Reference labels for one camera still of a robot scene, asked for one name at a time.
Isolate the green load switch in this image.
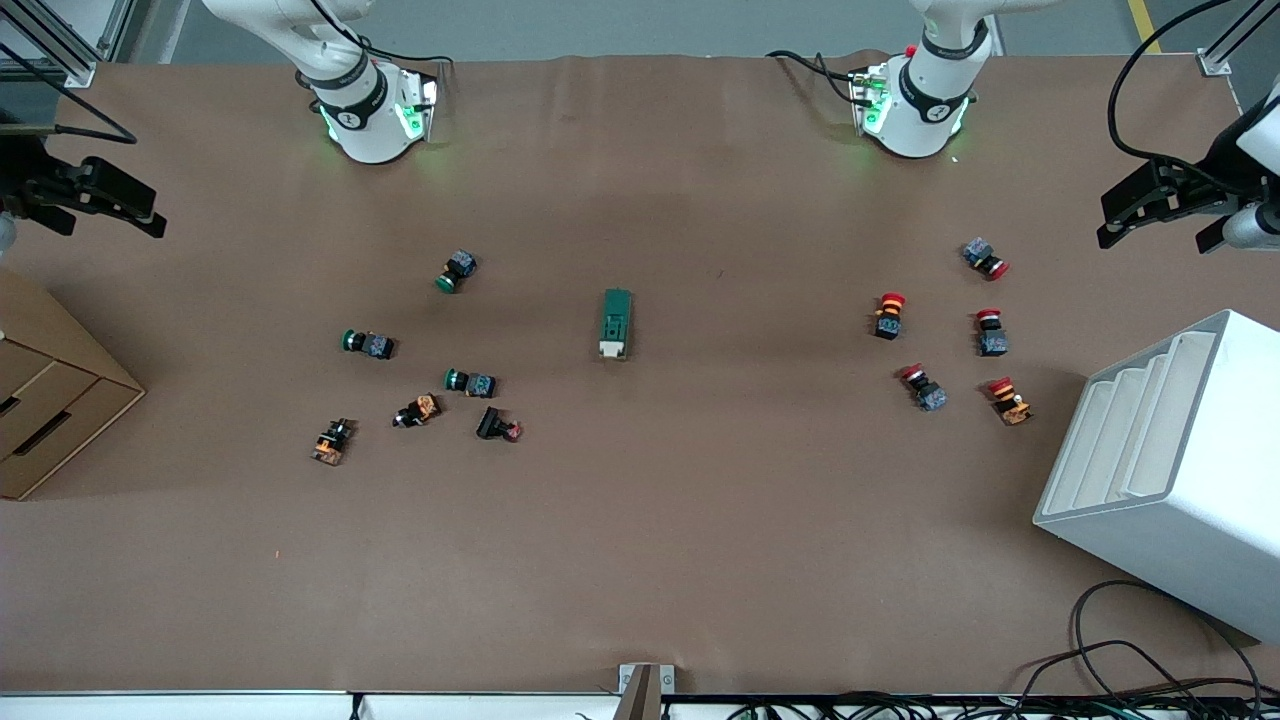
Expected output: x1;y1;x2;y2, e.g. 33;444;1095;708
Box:
597;288;635;361

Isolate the brown cardboard drawer box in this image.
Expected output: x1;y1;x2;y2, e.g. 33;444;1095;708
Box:
0;268;147;501

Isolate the white stepped storage rack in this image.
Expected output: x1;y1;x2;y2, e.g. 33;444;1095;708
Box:
1032;308;1280;646

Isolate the brown paper table cover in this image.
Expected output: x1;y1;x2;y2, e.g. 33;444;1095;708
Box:
0;50;1280;696

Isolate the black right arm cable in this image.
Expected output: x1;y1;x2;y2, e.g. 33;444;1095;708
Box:
0;30;141;146

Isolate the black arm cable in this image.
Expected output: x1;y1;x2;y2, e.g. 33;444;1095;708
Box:
1108;0;1226;181
0;30;141;146

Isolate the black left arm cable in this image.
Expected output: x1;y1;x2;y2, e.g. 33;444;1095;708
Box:
1108;0;1226;181

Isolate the aluminium frame profile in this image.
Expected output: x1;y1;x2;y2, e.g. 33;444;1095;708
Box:
0;0;136;89
1197;0;1280;79

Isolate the orange black selector switch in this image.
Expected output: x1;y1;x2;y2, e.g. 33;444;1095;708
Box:
392;393;443;430
310;418;357;467

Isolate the black base cable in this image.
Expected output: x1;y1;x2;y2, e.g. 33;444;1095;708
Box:
768;50;871;106

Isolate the black looped cable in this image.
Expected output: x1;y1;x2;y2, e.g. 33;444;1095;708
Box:
1015;580;1266;701

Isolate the black switch with red lamp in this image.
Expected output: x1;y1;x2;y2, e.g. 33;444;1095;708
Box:
475;405;524;443

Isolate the white table edge rail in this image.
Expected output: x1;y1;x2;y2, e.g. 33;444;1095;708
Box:
0;690;621;720

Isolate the black cable bundle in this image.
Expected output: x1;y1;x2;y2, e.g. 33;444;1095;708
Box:
725;678;1280;720

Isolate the metal table edge bracket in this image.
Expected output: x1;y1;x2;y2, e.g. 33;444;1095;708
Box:
618;663;676;720

